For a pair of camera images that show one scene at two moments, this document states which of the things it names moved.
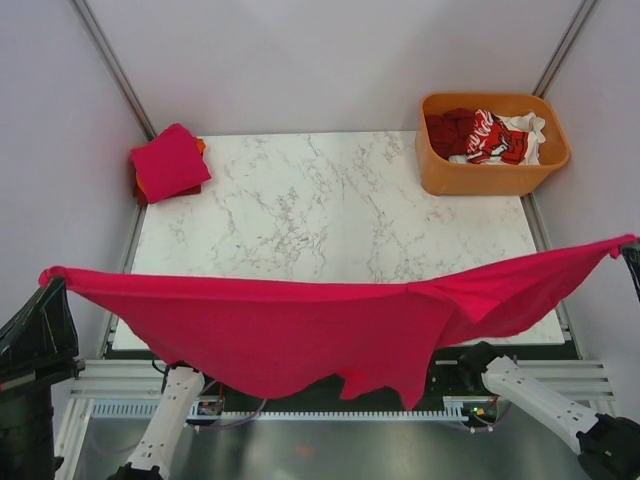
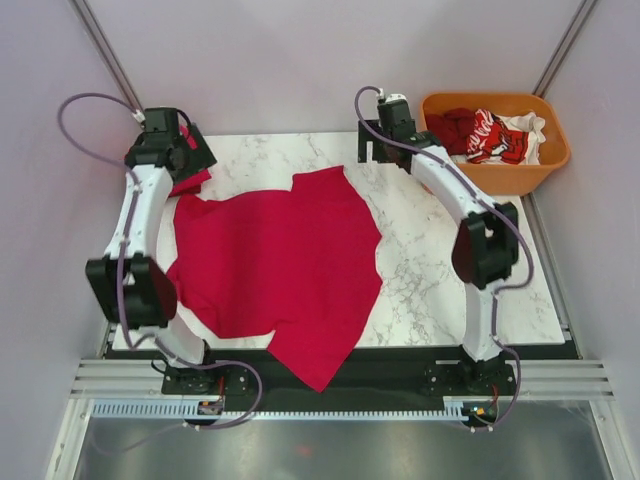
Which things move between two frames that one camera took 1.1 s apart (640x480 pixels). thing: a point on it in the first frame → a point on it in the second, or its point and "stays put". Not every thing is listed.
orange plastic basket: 438,176 stays put
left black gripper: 40,339 → 200,161
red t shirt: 255,338 → 299,263
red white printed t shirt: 511,138 stays put
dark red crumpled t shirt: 450,130 stays put
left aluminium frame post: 100,42 stays put
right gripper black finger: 631,257 → 397,125
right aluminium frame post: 565,48 stays put
